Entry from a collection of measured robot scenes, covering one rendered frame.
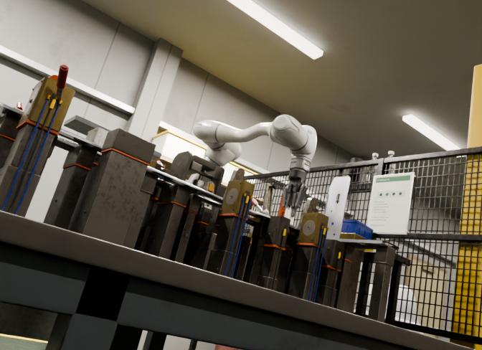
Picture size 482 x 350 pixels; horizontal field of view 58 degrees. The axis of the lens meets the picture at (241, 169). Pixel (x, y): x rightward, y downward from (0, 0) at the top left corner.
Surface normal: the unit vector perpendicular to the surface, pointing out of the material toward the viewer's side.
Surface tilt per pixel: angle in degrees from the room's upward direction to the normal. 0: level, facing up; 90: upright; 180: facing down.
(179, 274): 90
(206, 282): 90
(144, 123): 90
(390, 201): 90
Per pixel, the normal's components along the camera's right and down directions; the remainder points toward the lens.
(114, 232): 0.62, -0.09
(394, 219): -0.75, -0.36
